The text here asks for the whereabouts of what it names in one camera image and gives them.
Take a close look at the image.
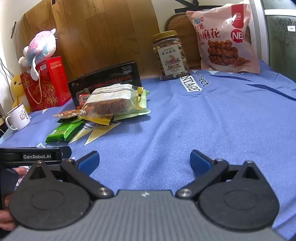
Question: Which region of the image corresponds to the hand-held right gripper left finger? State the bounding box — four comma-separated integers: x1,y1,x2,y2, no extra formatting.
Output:
24,151,114,199

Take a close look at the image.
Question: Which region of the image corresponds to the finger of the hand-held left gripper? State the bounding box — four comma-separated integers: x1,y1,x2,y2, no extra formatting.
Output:
60,146,72,163

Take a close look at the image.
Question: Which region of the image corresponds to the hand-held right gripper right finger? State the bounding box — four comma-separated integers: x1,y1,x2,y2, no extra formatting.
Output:
176,150,265,200

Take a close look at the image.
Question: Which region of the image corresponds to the orange snack packet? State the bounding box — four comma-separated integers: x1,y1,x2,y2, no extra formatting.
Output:
53,110,80,119

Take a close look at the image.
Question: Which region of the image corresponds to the yellow snack packet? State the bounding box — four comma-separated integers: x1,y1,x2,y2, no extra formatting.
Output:
78,115,114,127

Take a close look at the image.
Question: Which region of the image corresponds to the clear cake packet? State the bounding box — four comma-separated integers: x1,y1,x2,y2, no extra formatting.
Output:
78,84,143,117

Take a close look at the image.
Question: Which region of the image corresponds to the black cardboard box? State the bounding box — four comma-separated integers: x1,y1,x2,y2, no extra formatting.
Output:
68,61,142,109

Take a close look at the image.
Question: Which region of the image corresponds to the person's left hand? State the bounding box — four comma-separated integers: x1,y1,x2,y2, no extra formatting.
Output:
0,167,29,232

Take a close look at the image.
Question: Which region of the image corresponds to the white enamel mug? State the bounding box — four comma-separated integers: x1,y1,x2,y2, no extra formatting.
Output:
5,103,31,131

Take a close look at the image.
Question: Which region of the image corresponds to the blue printed cloth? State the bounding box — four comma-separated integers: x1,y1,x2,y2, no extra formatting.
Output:
0,60,296,241

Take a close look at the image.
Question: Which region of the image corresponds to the red gift bag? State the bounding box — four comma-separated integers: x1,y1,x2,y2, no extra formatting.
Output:
20,56,72,112

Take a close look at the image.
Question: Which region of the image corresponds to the yellow plush toy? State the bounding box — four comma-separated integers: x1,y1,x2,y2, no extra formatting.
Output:
10,74,32,112

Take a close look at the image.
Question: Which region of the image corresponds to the clear nut jar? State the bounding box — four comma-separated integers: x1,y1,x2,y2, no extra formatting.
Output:
151,30,187,81

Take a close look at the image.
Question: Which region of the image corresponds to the pink and blue plush toy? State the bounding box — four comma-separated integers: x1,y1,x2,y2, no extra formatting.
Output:
18,28,57,80

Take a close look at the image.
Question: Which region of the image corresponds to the pink snack bag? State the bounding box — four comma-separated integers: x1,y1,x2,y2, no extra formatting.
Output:
185,0,261,74

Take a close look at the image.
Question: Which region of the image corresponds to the woven rattan chair back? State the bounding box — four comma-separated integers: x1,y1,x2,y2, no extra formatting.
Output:
164,13,252,70

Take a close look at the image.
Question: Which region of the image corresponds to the patterned glass door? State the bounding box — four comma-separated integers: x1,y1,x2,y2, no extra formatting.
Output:
251,0,296,84

